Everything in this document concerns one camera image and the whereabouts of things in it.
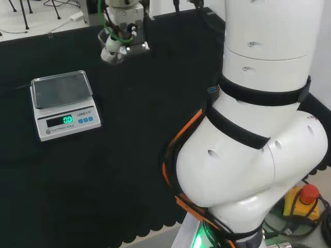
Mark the grey metal post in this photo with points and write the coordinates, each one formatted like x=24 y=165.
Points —
x=92 y=11

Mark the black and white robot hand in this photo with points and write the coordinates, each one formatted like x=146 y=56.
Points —
x=134 y=36

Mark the yellow stop button red cap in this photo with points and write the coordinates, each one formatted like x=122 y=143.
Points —
x=305 y=201

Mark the black bench cloth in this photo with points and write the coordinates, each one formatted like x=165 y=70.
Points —
x=116 y=144

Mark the white power adapter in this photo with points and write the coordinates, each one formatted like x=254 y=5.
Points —
x=75 y=17

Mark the black tripod legs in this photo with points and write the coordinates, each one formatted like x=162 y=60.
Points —
x=24 y=13

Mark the white electronic balance steel pan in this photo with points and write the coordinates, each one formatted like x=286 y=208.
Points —
x=62 y=103

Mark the blue plug connector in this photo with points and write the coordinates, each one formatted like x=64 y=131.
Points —
x=213 y=89

